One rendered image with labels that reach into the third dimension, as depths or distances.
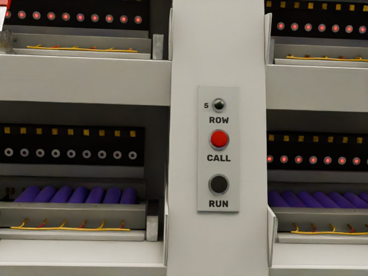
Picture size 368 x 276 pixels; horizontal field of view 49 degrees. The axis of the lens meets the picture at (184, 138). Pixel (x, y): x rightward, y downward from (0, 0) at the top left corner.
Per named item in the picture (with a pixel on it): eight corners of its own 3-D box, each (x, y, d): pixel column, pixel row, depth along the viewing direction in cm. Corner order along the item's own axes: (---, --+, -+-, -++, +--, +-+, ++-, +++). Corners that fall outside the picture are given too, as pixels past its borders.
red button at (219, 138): (228, 147, 38) (228, 130, 39) (211, 147, 38) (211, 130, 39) (225, 148, 39) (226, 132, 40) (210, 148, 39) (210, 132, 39)
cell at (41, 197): (57, 199, 52) (42, 218, 46) (42, 199, 52) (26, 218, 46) (56, 185, 52) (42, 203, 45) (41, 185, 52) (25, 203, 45)
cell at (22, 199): (40, 199, 52) (24, 218, 46) (26, 198, 52) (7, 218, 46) (40, 185, 52) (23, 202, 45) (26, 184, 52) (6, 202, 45)
